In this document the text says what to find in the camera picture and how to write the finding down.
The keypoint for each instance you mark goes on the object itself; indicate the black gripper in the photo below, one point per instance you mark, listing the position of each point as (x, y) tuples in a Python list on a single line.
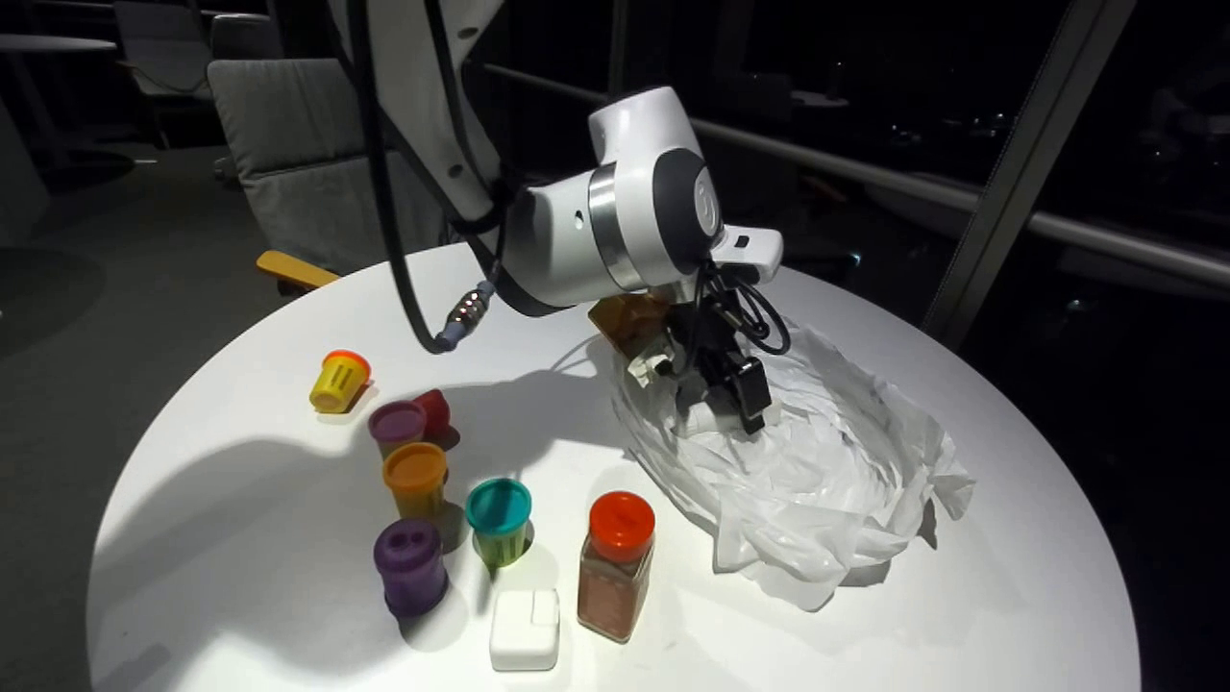
[(709, 337)]

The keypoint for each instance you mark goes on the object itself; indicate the spice jar with red lid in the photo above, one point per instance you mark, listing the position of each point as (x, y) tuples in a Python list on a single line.
[(615, 572)]

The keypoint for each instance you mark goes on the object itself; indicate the teal lid dough container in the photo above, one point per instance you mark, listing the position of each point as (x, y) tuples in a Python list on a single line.
[(502, 522)]

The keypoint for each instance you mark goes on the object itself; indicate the small plain white box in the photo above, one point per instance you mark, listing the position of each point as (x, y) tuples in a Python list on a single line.
[(525, 629)]

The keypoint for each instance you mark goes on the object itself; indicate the orange lid dough container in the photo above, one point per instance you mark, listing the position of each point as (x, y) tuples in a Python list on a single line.
[(416, 480)]

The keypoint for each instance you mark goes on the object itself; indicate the pink lid dough container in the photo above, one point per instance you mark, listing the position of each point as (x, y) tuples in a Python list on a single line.
[(397, 425)]

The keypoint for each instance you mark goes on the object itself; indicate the purple lid container with holes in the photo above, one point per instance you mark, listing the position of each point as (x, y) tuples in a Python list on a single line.
[(410, 565)]

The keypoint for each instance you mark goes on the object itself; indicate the yellow dough can orange lid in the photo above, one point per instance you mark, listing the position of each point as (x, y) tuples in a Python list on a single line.
[(340, 384)]

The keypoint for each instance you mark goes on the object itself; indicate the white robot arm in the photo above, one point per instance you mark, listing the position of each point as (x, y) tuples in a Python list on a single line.
[(600, 219)]

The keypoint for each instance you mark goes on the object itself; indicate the white plastic bag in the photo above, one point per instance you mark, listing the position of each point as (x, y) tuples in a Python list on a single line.
[(819, 488)]

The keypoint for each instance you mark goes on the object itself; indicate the grey chair with wooden armrests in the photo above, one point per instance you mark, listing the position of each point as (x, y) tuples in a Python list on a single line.
[(310, 167)]

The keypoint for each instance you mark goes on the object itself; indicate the grey background chair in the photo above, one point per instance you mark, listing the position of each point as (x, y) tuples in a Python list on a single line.
[(165, 44)]

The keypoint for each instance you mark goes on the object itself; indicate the yellowish wrist camera block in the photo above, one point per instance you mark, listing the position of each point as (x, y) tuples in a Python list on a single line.
[(630, 317)]

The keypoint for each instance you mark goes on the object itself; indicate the horizontal metal rail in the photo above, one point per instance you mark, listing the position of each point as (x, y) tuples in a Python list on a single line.
[(1025, 215)]

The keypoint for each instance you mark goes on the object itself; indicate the vertical window post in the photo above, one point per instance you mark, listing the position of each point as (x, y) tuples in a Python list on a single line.
[(1025, 167)]

